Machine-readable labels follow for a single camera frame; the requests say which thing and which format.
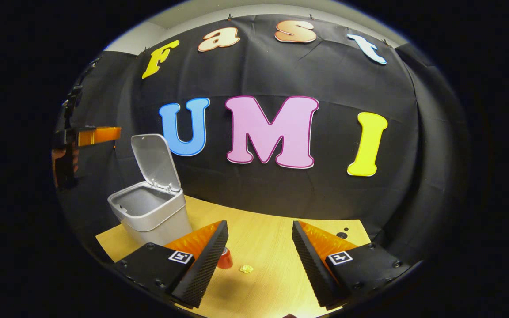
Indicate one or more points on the black backdrop cloth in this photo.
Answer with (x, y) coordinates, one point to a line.
(281, 75)

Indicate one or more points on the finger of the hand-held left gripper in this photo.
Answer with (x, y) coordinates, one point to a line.
(97, 135)

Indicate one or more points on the red pop can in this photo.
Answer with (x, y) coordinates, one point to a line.
(226, 260)

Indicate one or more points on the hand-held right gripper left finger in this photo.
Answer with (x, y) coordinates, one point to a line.
(208, 260)

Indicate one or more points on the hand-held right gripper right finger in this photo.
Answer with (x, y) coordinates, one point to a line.
(309, 260)

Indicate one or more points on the wooden desktop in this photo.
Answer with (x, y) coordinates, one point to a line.
(263, 247)

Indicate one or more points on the white desktop garbage bin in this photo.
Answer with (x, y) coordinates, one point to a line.
(157, 212)

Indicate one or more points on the yellow paper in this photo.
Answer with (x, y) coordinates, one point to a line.
(246, 268)

